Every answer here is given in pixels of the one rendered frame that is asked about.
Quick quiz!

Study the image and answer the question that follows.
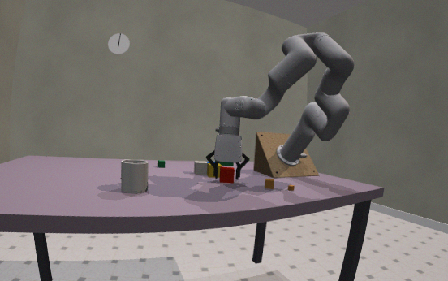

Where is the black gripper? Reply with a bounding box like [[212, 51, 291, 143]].
[[206, 133, 249, 180]]

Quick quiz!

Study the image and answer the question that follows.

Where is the red cube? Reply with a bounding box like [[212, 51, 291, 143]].
[[220, 167, 235, 183]]

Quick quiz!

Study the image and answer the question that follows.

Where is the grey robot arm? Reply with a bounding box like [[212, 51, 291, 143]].
[[215, 32, 354, 166]]

